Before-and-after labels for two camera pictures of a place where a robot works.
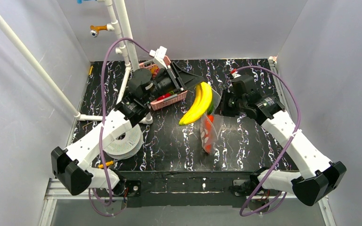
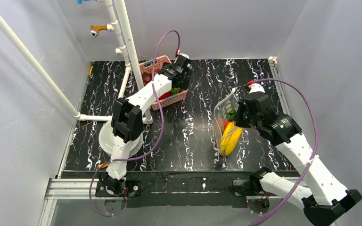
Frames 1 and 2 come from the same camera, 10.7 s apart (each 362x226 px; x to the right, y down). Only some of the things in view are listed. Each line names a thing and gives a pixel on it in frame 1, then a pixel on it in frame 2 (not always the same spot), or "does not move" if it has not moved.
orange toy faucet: (94, 29) does not move
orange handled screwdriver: (100, 165) does not move
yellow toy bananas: (204, 94) -> (230, 138)
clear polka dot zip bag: (211, 124) -> (227, 134)
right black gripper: (227, 105) -> (242, 113)
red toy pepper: (166, 95) does not move
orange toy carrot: (209, 122) -> (231, 115)
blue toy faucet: (80, 1) does not move
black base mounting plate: (184, 188) does not move
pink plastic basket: (157, 104) does not move
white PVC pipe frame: (120, 25) does not move
